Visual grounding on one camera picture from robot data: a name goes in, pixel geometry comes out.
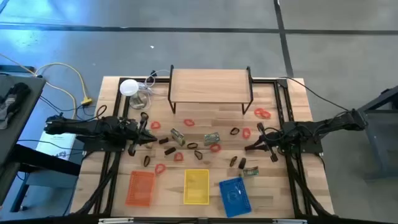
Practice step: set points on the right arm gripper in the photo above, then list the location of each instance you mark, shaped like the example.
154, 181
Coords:
273, 140

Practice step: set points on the grey work glove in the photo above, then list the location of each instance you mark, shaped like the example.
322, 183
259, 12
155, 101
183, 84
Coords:
14, 99

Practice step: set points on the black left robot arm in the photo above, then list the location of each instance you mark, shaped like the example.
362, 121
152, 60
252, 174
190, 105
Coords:
87, 127

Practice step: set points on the blue plastic basket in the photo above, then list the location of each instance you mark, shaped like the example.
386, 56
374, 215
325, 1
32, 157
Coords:
234, 197

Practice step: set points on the orange plastic basket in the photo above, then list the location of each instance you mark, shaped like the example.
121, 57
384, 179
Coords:
140, 188

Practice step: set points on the yellow plug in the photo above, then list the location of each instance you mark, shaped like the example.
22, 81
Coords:
86, 101

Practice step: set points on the wooden shelf riser black legs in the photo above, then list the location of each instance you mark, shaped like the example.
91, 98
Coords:
210, 85

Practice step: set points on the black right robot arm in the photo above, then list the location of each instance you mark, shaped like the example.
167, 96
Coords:
326, 126

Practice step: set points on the small black orange-topped cup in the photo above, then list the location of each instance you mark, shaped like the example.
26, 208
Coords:
231, 163

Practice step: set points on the grey metal stand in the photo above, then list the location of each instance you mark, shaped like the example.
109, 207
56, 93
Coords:
382, 137

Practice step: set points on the white mushroom table lamp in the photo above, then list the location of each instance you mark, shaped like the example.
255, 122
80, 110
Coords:
129, 87

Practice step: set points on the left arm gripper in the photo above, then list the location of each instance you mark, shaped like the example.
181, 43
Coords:
136, 133

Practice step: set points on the white paper booklet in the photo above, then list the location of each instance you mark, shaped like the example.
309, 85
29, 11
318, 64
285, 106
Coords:
57, 143

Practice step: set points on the dark side table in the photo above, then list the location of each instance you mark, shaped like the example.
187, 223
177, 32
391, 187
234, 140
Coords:
28, 124

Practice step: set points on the yellow plastic basket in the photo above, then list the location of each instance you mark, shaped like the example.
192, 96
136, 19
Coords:
196, 186

